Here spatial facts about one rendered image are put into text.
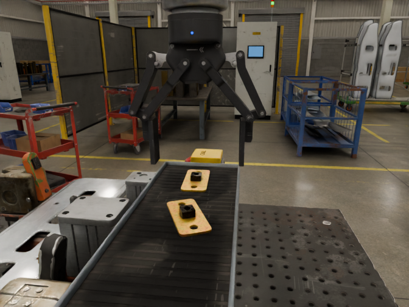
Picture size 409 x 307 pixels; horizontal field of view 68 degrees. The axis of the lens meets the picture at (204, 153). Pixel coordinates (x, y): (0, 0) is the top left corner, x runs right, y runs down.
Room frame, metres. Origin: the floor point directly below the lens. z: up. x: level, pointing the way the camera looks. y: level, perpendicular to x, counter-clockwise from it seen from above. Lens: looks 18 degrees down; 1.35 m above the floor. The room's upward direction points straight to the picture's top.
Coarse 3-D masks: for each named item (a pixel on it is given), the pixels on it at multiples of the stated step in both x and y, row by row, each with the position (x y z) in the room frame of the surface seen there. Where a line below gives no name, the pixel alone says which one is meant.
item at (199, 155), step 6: (198, 150) 0.61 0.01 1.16; (204, 150) 0.61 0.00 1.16; (210, 150) 0.61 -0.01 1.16; (216, 150) 0.61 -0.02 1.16; (222, 150) 0.62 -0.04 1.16; (192, 156) 0.58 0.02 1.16; (198, 156) 0.58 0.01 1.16; (204, 156) 0.58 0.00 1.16; (210, 156) 0.58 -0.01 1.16; (216, 156) 0.58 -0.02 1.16; (198, 162) 0.57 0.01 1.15; (204, 162) 0.57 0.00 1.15; (210, 162) 0.57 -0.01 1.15; (216, 162) 0.56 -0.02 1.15
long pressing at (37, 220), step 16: (64, 192) 0.75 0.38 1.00; (80, 192) 0.75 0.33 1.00; (96, 192) 0.75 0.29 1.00; (112, 192) 0.75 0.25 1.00; (48, 208) 0.66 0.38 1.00; (64, 208) 0.66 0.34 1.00; (16, 224) 0.59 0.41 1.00; (32, 224) 0.59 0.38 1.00; (48, 224) 0.59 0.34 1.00; (0, 240) 0.53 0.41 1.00; (16, 240) 0.53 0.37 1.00; (0, 256) 0.47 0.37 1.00; (16, 256) 0.47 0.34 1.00; (32, 256) 0.47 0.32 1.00; (16, 272) 0.43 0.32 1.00; (32, 272) 0.43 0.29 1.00; (0, 288) 0.39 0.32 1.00
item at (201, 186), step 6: (186, 174) 0.47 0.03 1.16; (192, 174) 0.45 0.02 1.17; (198, 174) 0.45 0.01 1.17; (204, 174) 0.47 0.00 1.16; (186, 180) 0.44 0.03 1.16; (192, 180) 0.44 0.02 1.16; (198, 180) 0.44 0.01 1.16; (204, 180) 0.44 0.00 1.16; (186, 186) 0.42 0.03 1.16; (192, 186) 0.43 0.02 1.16; (198, 186) 0.42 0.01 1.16; (204, 186) 0.42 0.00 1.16
